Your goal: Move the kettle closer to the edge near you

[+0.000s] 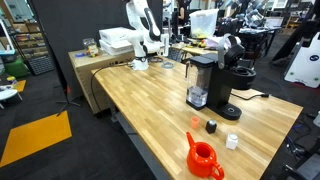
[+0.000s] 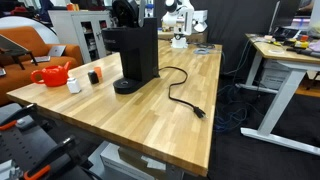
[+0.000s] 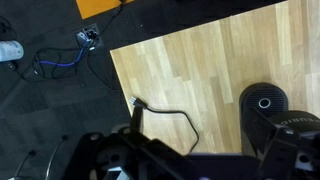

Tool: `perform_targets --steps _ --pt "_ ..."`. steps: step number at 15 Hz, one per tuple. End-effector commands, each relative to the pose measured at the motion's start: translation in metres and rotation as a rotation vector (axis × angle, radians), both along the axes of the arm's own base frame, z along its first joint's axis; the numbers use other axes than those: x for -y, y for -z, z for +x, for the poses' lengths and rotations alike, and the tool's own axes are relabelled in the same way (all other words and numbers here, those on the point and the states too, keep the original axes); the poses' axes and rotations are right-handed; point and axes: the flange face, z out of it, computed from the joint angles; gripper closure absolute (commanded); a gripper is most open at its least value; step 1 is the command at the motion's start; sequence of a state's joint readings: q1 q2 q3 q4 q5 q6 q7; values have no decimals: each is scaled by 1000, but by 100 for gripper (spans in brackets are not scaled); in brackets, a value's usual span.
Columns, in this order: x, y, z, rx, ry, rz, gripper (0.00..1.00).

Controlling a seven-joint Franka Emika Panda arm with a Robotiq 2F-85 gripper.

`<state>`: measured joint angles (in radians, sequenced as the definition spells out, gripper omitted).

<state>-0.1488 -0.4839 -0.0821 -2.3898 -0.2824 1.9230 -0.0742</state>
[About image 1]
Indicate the red ceramic kettle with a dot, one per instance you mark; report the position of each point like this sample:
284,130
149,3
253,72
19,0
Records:
200,163

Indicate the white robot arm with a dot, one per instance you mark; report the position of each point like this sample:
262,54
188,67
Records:
140,43

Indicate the small orange cup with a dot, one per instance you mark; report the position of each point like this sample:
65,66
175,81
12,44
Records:
195,122

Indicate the cluttered wooden desk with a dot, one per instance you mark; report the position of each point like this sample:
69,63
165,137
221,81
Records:
196,50

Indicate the black pod coffee machine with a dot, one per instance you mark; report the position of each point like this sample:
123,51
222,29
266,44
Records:
220,90

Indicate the flat white box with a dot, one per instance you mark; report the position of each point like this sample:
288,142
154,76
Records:
115,48
115,34

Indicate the black coffee pod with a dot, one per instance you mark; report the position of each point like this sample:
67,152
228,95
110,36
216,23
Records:
211,126

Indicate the clear plastic storage bin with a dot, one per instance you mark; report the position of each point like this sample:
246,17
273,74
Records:
203,23

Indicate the person in dark clothes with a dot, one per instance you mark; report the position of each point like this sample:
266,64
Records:
182,13

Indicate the clear jar colourful contents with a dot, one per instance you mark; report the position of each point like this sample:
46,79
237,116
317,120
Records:
90,48

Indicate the white coffee pod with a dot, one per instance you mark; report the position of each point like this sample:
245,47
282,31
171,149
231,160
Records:
231,141

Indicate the blue tape roll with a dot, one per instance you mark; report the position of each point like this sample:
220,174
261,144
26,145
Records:
79,54

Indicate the black tripod stand legs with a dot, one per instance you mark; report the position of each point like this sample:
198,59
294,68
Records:
68,101

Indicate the black divider panel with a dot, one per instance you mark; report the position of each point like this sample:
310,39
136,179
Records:
83,23

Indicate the black work table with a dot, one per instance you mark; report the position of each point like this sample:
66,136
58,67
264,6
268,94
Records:
256,33

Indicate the black perforated crate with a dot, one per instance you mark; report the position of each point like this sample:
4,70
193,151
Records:
40,65

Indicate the large orange floor mat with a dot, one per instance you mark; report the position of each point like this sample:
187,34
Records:
33,136

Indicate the wooden shelf unit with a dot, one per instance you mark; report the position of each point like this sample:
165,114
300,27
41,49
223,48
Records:
30,41

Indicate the small orange floor mat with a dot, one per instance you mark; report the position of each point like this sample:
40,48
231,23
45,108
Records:
20,85

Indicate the green bin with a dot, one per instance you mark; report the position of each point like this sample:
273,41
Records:
16,68

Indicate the white board blue logo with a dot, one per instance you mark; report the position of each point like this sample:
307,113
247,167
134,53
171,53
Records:
305,66

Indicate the white round stool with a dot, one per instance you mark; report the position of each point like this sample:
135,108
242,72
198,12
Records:
8,93

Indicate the black equipment stand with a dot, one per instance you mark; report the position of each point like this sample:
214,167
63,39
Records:
306,170

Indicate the grey table frame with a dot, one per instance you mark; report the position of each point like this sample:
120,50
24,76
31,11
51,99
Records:
140,143

